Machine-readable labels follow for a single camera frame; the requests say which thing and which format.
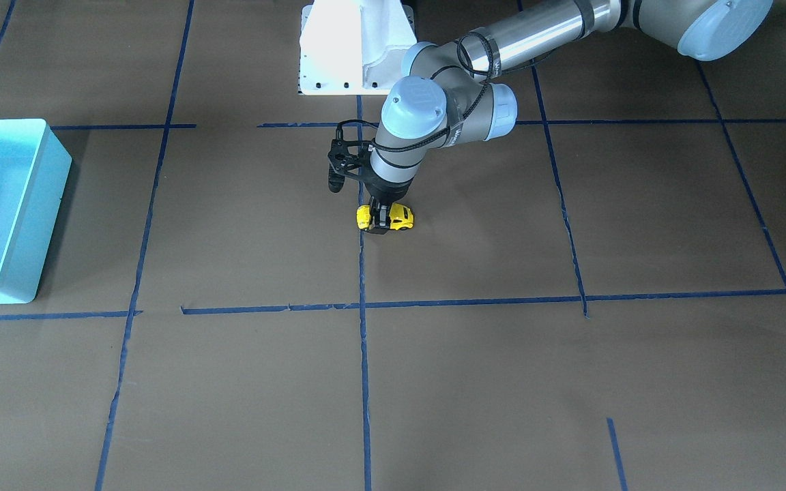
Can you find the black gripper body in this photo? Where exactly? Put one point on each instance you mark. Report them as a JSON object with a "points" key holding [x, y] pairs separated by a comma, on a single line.
{"points": [[387, 191]]}

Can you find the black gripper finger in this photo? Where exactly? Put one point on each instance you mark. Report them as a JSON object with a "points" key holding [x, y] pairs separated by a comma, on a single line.
{"points": [[379, 216]]}

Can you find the yellow beetle toy car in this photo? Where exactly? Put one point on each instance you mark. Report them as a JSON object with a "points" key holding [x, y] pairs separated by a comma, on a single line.
{"points": [[401, 217]]}

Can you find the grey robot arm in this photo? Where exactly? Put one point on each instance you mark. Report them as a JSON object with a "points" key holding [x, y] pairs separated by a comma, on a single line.
{"points": [[449, 95]]}

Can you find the light blue plastic bin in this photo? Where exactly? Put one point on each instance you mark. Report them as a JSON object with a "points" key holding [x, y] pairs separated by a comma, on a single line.
{"points": [[34, 168]]}

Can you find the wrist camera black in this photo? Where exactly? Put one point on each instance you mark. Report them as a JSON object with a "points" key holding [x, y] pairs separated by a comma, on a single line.
{"points": [[346, 157]]}

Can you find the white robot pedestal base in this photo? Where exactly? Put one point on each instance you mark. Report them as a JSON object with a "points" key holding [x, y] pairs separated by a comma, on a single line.
{"points": [[354, 47]]}

